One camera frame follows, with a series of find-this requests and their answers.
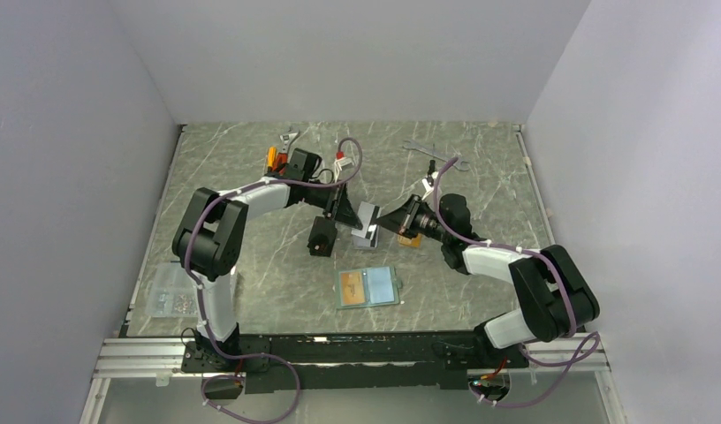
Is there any silver open-end spanner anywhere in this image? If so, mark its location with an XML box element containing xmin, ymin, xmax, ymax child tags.
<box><xmin>401</xmin><ymin>140</ymin><xmax>471</xmax><ymax>172</ymax></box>

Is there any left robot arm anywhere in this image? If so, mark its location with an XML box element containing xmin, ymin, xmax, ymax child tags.
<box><xmin>171</xmin><ymin>148</ymin><xmax>362</xmax><ymax>371</ymax></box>

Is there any yellow handled screwdriver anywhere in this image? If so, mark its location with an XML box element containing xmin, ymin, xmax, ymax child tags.
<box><xmin>265</xmin><ymin>146</ymin><xmax>277</xmax><ymax>173</ymax></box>

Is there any silver VIP card stack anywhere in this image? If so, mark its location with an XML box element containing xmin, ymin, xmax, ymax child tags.
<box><xmin>351</xmin><ymin>201</ymin><xmax>380</xmax><ymax>250</ymax></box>

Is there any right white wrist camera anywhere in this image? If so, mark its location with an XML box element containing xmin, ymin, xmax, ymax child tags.
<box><xmin>421</xmin><ymin>171</ymin><xmax>438</xmax><ymax>201</ymax></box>

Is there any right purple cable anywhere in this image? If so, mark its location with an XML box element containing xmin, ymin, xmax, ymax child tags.
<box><xmin>431</xmin><ymin>156</ymin><xmax>602</xmax><ymax>410</ymax></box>

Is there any orange card stack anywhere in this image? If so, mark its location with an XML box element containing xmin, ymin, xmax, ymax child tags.
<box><xmin>397</xmin><ymin>234</ymin><xmax>423</xmax><ymax>248</ymax></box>

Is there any red adjustable wrench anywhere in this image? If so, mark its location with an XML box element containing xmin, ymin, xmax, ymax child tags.
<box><xmin>271</xmin><ymin>126</ymin><xmax>301</xmax><ymax>172</ymax></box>

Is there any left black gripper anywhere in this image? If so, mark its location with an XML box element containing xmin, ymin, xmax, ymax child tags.
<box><xmin>304</xmin><ymin>179</ymin><xmax>363</xmax><ymax>231</ymax></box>

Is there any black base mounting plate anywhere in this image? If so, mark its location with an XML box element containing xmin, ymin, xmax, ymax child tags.
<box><xmin>181</xmin><ymin>330</ymin><xmax>528</xmax><ymax>394</ymax></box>

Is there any black VIP card stack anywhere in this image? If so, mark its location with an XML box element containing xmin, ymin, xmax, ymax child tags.
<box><xmin>307</xmin><ymin>216</ymin><xmax>338</xmax><ymax>257</ymax></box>

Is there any clear plastic bag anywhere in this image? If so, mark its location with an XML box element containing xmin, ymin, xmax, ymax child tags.
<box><xmin>145</xmin><ymin>261</ymin><xmax>198</xmax><ymax>318</ymax></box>

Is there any aluminium rail frame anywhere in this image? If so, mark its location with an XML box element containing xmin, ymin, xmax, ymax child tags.
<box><xmin>80</xmin><ymin>333</ymin><xmax>627</xmax><ymax>423</ymax></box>

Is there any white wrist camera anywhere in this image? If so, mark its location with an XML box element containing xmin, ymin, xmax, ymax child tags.
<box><xmin>332</xmin><ymin>151</ymin><xmax>356</xmax><ymax>180</ymax></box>
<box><xmin>421</xmin><ymin>171</ymin><xmax>438</xmax><ymax>201</ymax></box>

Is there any black yellow small screwdriver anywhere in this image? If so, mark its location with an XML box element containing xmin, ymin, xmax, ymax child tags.
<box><xmin>427</xmin><ymin>144</ymin><xmax>436</xmax><ymax>177</ymax></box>

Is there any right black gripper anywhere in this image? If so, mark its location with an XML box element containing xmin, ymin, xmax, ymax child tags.
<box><xmin>375</xmin><ymin>194</ymin><xmax>450</xmax><ymax>244</ymax></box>

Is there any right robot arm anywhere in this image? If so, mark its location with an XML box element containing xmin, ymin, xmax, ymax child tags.
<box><xmin>375</xmin><ymin>194</ymin><xmax>600</xmax><ymax>367</ymax></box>

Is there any green card holder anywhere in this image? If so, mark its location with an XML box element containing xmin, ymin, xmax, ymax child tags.
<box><xmin>334</xmin><ymin>266</ymin><xmax>402</xmax><ymax>310</ymax></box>

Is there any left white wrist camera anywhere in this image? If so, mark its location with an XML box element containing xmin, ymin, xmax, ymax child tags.
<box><xmin>332</xmin><ymin>151</ymin><xmax>356</xmax><ymax>180</ymax></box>

